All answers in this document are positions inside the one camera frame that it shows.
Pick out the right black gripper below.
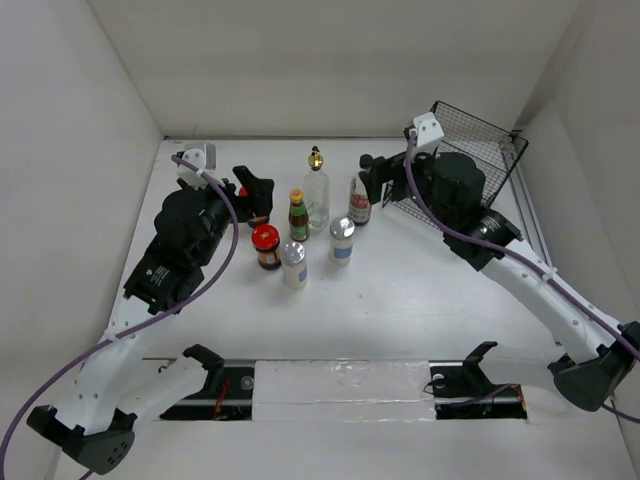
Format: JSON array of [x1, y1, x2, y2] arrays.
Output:
[[360, 141, 453, 231]]

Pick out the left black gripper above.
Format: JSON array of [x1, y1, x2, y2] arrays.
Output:
[[182, 166, 272, 266]]

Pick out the sauce bottle yellow cap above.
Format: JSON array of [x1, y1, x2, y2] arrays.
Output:
[[288, 189, 310, 242]]

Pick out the red lid chili jar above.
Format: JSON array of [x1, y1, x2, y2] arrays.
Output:
[[251, 224, 281, 270]]

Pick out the clear glass bottle gold pourer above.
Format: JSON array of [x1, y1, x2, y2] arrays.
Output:
[[303, 146, 330, 232]]

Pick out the silver lid white jar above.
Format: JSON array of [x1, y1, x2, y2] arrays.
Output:
[[329, 217, 355, 266]]

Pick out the silver lid salt jar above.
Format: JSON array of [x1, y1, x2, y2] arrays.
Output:
[[280, 241, 308, 290]]

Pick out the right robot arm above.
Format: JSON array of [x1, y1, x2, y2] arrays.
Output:
[[359, 152, 639, 412]]

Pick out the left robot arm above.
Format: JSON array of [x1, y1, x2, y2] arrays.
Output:
[[27, 162, 275, 475]]

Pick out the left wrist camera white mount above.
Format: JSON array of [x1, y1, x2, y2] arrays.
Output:
[[177, 141, 216, 189]]

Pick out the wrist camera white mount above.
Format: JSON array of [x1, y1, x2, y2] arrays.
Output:
[[177, 141, 216, 189], [404, 112, 445, 154]]

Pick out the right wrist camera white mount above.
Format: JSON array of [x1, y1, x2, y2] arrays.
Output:
[[404, 112, 445, 154]]

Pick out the black wire rack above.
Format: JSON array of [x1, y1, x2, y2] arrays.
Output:
[[382, 100, 530, 226]]

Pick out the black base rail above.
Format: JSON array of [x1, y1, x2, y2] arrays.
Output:
[[161, 361, 528, 422]]

